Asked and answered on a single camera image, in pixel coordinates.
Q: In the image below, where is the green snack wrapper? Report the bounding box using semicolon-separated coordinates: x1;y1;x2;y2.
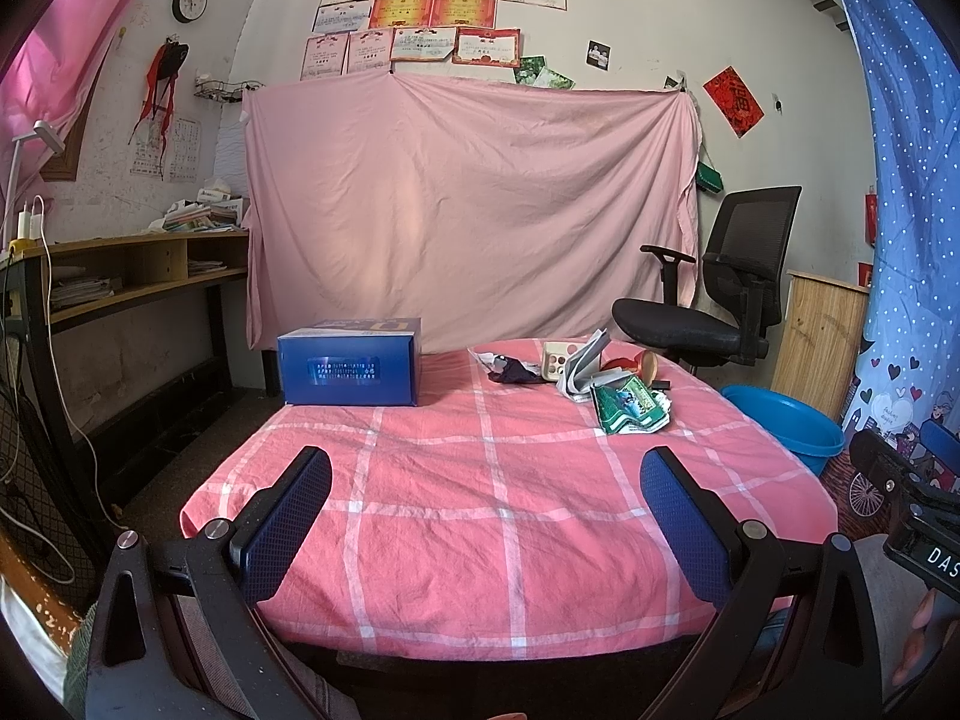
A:
590;376;672;436

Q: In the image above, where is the red paper cup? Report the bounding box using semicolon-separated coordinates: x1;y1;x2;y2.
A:
602;349;659;387

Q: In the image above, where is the grey face mask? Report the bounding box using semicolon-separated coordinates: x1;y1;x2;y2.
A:
556;328;610;401

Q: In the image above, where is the beige pill box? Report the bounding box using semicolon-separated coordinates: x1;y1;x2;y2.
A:
540;340;581;382

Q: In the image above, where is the dark blue foil wrapper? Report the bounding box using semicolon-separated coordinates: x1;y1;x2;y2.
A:
472;351;544;385

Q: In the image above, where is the person's right hand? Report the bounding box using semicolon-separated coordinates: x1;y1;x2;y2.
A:
892;590;937;688

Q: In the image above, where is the blue plastic basin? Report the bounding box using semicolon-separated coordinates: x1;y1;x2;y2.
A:
721;385;844;476

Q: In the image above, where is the blue patterned curtain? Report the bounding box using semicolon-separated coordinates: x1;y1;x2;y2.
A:
841;0;958;458

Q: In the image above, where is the blue cardboard box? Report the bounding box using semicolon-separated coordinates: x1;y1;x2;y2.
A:
277;317;421;406

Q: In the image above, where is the wooden cabinet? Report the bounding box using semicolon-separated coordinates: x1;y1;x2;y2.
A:
771;270;869;421

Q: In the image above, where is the wooden shelf desk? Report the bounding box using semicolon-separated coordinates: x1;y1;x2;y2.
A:
0;229;251;467

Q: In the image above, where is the black office chair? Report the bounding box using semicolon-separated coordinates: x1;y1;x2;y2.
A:
612;185;802;369

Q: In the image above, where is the stack of books and papers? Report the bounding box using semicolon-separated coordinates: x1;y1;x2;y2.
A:
146;179;247;232

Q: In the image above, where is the green hanging item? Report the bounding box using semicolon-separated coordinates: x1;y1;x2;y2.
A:
695;154;724;195

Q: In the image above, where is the pink hanging sheet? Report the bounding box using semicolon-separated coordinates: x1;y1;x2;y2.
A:
244;71;701;353

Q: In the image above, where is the white desk lamp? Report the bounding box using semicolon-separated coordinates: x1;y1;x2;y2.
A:
0;118;67;252

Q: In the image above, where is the red hanging knot ornament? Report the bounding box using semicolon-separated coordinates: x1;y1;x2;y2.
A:
133;37;189;149

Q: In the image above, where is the pink window curtain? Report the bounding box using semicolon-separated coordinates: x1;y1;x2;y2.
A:
2;0;128;171

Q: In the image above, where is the white charger with cable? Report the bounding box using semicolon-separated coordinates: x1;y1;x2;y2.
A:
16;195;46;241

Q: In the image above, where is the wall calendar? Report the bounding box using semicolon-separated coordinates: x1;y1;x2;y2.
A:
128;117;202;182

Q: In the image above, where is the red paper wall decoration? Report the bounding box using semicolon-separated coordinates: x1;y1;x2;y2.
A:
703;65;765;138

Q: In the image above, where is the small black wall photo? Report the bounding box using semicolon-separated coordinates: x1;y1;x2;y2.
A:
586;41;610;71

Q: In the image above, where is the round wall clock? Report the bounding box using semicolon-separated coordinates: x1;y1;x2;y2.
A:
171;0;208;25

